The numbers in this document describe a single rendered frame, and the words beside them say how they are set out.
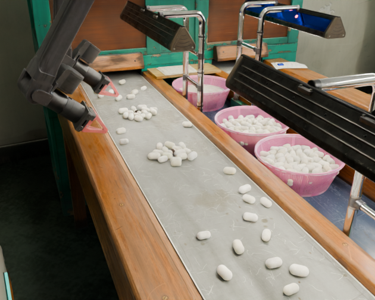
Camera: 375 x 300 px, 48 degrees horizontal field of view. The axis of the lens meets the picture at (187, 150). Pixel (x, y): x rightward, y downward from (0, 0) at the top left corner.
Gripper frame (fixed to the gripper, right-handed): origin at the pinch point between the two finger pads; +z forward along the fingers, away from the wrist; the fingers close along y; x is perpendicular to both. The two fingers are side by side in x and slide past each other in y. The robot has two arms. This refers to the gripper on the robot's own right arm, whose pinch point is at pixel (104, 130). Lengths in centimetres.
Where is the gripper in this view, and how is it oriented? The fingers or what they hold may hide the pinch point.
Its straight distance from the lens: 127.1
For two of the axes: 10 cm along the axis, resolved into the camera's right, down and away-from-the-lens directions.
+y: -3.8, -4.3, 8.2
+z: 6.9, 4.6, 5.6
